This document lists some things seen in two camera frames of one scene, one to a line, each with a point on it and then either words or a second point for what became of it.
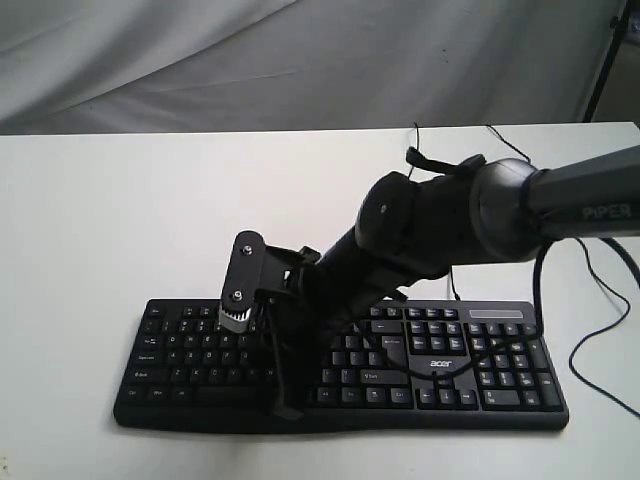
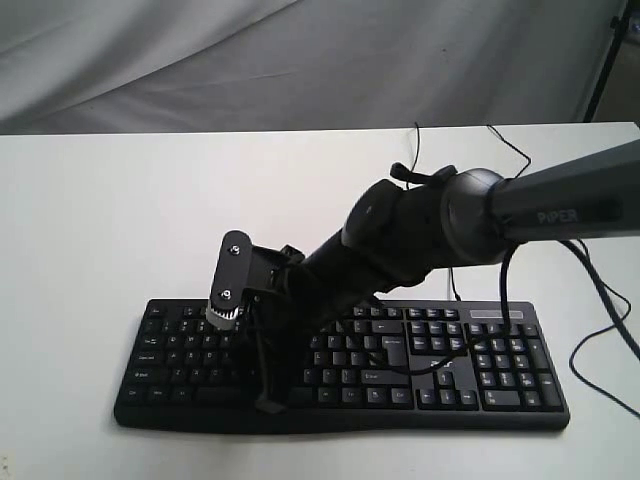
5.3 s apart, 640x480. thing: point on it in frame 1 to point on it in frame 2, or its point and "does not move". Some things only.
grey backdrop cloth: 148,66 does not move
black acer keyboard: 320,337 does not move
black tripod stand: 618,25 does not move
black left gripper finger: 302,381 to 284,378
